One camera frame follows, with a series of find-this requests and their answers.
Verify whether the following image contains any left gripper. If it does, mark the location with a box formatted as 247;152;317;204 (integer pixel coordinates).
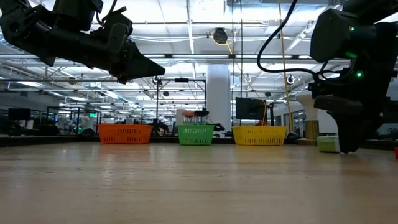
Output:
46;29;167;85

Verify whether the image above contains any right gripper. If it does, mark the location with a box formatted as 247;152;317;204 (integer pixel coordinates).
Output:
308;70;398;155

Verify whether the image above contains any green white wall charger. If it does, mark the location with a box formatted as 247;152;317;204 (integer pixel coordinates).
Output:
317;135;341;154

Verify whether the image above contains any white bulb lamp metal base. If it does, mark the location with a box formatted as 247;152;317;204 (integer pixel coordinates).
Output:
295;90;320;141

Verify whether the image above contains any orange plastic basket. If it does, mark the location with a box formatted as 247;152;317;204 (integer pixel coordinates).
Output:
97;124;154;145

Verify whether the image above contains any green plastic basket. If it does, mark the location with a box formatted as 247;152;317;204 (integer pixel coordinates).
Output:
177;124;215;146

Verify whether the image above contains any yellow plastic basket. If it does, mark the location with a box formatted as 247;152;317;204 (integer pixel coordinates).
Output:
231;125;287;146

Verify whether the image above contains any black monitor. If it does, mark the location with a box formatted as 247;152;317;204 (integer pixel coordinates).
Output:
7;108;31;121
235;96;267;121

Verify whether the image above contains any black metal stand frame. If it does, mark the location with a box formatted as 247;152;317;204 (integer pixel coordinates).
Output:
155;77;208;125

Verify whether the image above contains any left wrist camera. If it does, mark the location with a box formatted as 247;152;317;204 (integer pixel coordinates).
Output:
92;6;134;43

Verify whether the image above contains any black ceiling cable reel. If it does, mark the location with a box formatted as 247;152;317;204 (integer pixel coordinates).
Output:
212;27;229;44

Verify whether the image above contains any yellow cable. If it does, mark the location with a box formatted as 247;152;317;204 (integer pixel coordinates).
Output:
277;0;295;134

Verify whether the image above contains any black aluminium table frame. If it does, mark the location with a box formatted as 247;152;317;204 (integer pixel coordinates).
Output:
0;133;398;152

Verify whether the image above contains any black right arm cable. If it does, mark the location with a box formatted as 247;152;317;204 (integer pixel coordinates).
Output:
256;0;330;79

